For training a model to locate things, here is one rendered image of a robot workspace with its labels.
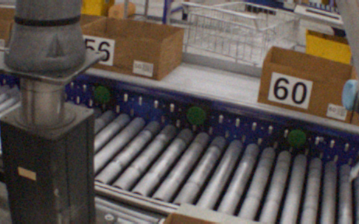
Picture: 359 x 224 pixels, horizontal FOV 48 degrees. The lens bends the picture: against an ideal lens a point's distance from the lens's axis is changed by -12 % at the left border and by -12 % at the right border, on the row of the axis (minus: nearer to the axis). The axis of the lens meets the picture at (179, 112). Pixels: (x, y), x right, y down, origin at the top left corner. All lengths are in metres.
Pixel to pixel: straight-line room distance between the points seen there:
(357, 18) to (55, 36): 0.67
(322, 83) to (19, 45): 1.14
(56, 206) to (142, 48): 0.95
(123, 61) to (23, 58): 1.00
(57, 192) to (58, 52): 0.30
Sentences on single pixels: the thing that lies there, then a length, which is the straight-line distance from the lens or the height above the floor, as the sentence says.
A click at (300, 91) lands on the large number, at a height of 0.97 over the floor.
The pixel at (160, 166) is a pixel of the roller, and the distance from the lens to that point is 1.48.
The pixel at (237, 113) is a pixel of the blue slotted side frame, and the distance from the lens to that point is 1.68.
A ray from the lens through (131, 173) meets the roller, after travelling 1.42.
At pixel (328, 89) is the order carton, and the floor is 1.00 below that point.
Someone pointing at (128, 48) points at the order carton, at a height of 1.00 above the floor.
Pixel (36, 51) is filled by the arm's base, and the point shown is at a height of 1.25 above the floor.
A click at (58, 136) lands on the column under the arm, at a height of 1.08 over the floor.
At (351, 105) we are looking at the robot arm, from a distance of 1.25.
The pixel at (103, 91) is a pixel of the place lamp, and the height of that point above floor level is 0.83.
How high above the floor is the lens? 1.49
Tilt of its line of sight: 23 degrees down
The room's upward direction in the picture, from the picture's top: 6 degrees clockwise
